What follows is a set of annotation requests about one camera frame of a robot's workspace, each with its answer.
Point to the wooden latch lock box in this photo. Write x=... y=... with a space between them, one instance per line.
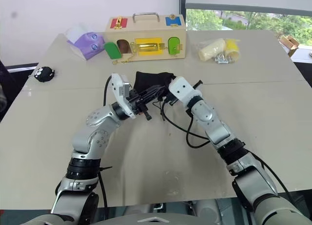
x=146 y=40

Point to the grey robot torso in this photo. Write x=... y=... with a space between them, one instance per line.
x=156 y=216

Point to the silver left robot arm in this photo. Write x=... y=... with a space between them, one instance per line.
x=96 y=139

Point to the open cardboard box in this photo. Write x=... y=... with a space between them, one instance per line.
x=289 y=43

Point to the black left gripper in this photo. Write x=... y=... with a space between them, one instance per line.
x=136 y=102

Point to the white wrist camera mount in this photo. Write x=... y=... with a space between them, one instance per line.
x=181 y=87
x=118 y=88

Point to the grey window blind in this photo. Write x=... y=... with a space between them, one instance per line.
x=248 y=2

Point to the plastic bag of hardware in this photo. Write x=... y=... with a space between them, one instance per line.
x=218 y=50

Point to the black plush toy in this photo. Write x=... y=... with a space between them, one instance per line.
x=44 y=74

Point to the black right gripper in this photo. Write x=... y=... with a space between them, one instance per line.
x=170 y=99

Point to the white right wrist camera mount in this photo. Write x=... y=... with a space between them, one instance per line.
x=181 y=87

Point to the purple tissue box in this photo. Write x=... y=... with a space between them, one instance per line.
x=85 y=43

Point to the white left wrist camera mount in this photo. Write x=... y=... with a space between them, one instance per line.
x=118 y=88

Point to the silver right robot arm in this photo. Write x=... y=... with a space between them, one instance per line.
x=219 y=131

